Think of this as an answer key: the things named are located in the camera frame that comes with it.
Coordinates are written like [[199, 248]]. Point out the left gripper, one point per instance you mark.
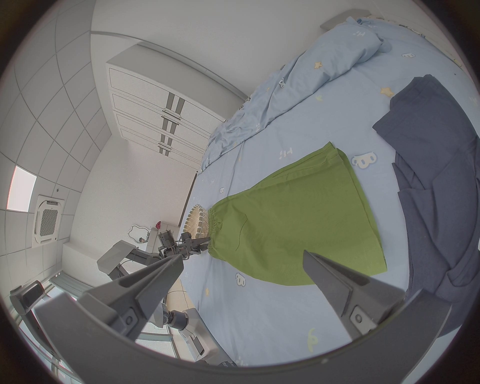
[[186, 243]]

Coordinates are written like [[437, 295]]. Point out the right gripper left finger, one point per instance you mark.
[[142, 288]]

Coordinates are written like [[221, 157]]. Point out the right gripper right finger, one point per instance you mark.
[[345, 296]]

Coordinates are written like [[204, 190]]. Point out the green shorts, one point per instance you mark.
[[292, 221]]

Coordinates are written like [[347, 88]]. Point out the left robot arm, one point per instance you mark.
[[114, 257]]

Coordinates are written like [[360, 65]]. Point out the round woven basket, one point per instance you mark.
[[195, 221]]

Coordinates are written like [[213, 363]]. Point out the white chest of drawers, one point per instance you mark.
[[165, 227]]

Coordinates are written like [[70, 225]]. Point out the white framed mirror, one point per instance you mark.
[[138, 234]]

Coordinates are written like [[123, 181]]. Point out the window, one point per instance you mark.
[[152, 344]]

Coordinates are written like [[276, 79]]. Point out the bed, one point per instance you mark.
[[270, 318]]

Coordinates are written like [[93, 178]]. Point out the ceiling air conditioner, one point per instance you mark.
[[48, 221]]

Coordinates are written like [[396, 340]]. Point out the white wardrobe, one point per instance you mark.
[[150, 112]]

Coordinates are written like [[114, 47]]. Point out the dark blue garment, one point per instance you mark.
[[438, 180]]

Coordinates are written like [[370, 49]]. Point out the ceiling light panel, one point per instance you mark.
[[21, 188]]

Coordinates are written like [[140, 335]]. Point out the pale blue quilt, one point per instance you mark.
[[300, 82]]

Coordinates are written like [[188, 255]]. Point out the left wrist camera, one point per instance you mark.
[[165, 238]]

